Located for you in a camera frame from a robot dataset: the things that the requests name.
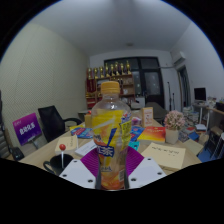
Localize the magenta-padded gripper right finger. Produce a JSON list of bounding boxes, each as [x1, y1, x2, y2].
[[124, 145, 167, 190]]

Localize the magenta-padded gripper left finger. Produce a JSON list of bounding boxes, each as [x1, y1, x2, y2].
[[59, 147, 102, 190]]

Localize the yellow-labelled plastic drink bottle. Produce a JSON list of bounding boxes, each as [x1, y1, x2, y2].
[[90, 80, 133, 191]]

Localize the black mug with coloured dots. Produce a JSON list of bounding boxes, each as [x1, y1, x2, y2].
[[42, 153, 75, 177]]

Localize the white paper sheet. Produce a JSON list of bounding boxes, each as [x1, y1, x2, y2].
[[74, 139, 98, 158]]

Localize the teal book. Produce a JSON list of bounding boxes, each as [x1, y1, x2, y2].
[[128, 140, 141, 152]]

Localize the red-ball stirrer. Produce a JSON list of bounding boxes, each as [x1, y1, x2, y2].
[[59, 143, 67, 169]]

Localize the cream notebook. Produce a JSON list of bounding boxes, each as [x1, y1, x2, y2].
[[54, 134, 79, 155]]

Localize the orange book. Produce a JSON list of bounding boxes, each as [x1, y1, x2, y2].
[[137, 125, 167, 143]]

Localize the colourful blue booklet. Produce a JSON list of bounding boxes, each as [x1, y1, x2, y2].
[[70, 126, 95, 140]]

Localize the yellow gift box red ribbon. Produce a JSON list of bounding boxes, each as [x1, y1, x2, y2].
[[84, 111, 94, 129]]

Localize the pink flowers in white pot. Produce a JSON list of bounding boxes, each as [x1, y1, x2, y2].
[[163, 110, 186, 145]]

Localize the standing tan card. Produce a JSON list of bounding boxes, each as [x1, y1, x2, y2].
[[140, 106, 155, 128]]

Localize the black office chair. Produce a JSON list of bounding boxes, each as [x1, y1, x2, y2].
[[37, 105, 83, 143]]

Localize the grey office chair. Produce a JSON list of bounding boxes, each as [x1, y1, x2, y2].
[[145, 101, 169, 125]]

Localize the pile of books on floor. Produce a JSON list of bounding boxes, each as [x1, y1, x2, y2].
[[181, 111, 208, 141]]

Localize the purple sign on stand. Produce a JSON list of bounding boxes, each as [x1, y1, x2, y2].
[[12, 112, 43, 149]]

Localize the black tripod stand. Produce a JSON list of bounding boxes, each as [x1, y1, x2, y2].
[[166, 81, 177, 111]]

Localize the dark glass door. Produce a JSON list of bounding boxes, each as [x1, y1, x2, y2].
[[103, 56, 165, 108]]

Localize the wooden shelf unit with trophies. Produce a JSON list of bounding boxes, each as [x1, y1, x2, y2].
[[85, 60, 136, 109]]

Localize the long wooden side desk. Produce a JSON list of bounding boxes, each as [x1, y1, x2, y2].
[[191, 99, 224, 161]]

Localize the black computer monitor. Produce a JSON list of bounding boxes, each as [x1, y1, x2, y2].
[[193, 87, 207, 103]]

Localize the white wall air conditioner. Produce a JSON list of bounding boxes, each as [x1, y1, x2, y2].
[[170, 50, 187, 66]]

